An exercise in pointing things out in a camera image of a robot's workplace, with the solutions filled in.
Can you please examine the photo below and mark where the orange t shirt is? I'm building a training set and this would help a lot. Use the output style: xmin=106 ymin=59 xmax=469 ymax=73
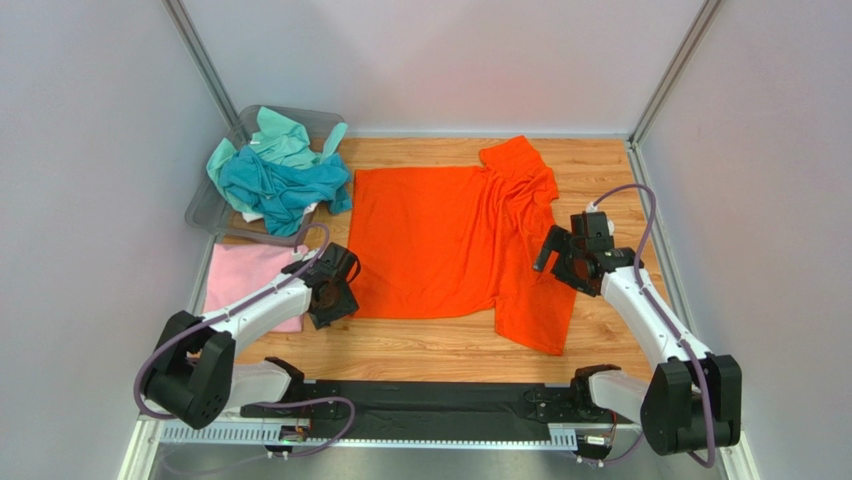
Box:
xmin=348 ymin=136 xmax=576 ymax=355

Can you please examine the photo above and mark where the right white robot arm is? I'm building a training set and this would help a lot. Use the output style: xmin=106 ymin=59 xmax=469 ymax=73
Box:
xmin=533 ymin=212 xmax=743 ymax=456

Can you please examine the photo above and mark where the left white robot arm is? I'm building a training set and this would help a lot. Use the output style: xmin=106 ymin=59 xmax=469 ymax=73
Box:
xmin=134 ymin=243 xmax=361 ymax=429

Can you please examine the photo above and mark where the dark teal t shirt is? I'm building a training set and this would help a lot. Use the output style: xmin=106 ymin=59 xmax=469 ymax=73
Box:
xmin=218 ymin=147 xmax=353 ymax=237

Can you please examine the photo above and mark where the white cloth in bin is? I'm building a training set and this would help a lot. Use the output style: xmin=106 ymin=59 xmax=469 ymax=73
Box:
xmin=241 ymin=202 xmax=318 ymax=223

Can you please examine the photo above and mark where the light mint t shirt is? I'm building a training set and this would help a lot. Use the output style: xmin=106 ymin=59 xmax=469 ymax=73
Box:
xmin=206 ymin=105 xmax=349 ymax=215

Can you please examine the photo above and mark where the black base cloth strip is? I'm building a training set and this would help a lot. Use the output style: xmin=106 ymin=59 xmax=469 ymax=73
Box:
xmin=305 ymin=381 xmax=581 ymax=441

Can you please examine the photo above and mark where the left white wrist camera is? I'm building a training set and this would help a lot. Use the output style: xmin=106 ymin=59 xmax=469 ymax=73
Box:
xmin=291 ymin=245 xmax=319 ymax=262

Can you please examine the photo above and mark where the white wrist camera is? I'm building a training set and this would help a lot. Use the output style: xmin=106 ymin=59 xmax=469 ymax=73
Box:
xmin=291 ymin=245 xmax=319 ymax=262
xmin=585 ymin=201 xmax=615 ymax=236

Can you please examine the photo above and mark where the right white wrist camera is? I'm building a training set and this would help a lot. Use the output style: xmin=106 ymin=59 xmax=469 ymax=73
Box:
xmin=585 ymin=201 xmax=615 ymax=236

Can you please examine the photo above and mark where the aluminium frame rail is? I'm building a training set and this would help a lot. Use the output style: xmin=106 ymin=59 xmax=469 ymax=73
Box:
xmin=120 ymin=380 xmax=758 ymax=479

